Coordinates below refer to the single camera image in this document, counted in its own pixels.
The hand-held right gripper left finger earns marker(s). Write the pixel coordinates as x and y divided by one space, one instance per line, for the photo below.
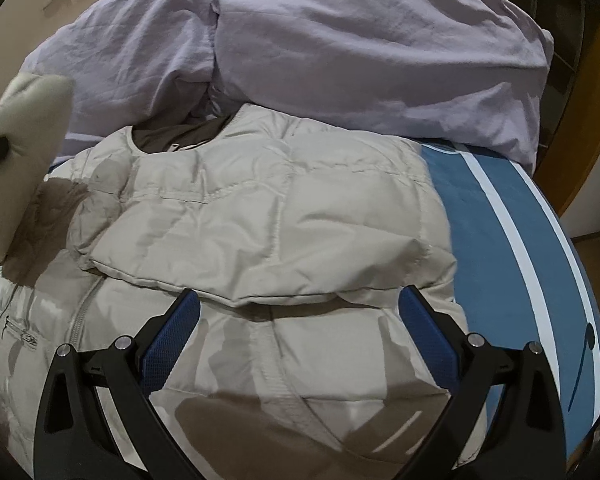
172 332

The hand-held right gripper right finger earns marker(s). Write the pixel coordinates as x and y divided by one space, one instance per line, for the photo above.
425 332

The blue white striped bed sheet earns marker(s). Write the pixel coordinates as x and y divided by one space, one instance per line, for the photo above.
505 260

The wide lavender pillow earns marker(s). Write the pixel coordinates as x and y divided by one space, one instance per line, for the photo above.
130 50

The orange wooden door frame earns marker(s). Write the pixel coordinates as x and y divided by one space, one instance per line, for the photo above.
580 135

